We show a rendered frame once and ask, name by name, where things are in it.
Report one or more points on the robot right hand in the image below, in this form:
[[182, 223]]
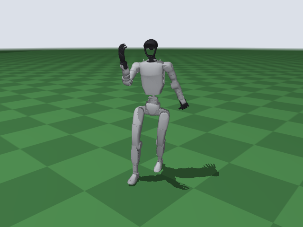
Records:
[[122, 56]]

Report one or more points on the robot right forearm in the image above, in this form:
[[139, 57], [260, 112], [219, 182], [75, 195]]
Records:
[[126, 73]]

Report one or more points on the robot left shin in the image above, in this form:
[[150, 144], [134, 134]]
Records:
[[160, 151]]

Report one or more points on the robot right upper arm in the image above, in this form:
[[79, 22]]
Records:
[[133, 71]]

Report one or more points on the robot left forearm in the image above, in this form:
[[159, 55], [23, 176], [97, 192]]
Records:
[[179, 94]]

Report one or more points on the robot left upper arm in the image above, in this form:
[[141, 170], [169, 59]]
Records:
[[168, 67]]

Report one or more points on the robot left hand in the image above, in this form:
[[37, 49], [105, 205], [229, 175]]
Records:
[[183, 106]]

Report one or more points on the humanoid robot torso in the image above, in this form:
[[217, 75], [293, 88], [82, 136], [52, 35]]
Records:
[[153, 81]]

